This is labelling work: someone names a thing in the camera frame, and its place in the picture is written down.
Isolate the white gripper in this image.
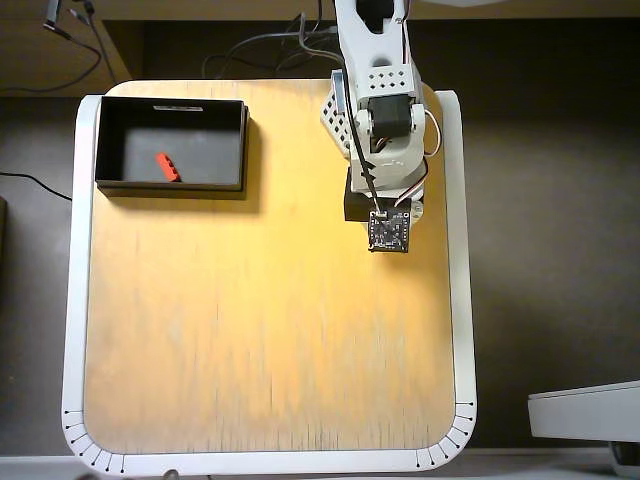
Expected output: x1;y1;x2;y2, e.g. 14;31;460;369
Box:
347;142;429;221

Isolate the red lego block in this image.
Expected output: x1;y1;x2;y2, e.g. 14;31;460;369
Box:
153;151;183;184

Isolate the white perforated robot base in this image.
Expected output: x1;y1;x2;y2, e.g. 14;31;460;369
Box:
319;69;357;161

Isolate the black rectangular bin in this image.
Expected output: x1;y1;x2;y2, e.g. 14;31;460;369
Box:
94;95;251;201

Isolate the white appliance housing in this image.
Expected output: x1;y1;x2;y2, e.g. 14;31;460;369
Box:
527;379;640;444

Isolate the white board strip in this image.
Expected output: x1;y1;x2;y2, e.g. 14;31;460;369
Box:
0;452;640;480

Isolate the black camera cable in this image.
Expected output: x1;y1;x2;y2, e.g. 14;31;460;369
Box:
344;69;385;215

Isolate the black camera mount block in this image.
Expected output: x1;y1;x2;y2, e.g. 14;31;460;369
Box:
342;179;374;224

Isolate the servo wire bundle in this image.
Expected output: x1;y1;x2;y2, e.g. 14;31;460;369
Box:
393;110;444;209

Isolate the black camera circuit board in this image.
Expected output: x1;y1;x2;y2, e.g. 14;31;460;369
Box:
367;208;411;254

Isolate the grey cable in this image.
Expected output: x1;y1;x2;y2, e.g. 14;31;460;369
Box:
219;14;346;71

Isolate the black looped cable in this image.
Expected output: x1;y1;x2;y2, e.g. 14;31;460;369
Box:
202;47;301;81

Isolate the thin black cable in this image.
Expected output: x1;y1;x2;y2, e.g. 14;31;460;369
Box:
0;22;104;95
69;0;119;84

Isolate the white table edge frame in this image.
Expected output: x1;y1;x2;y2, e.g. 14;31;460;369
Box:
60;89;479;476

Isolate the black floor cable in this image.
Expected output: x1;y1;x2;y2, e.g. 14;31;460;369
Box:
0;172;74;202

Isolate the grey cable connector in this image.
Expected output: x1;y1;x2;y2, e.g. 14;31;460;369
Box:
42;0;64;31

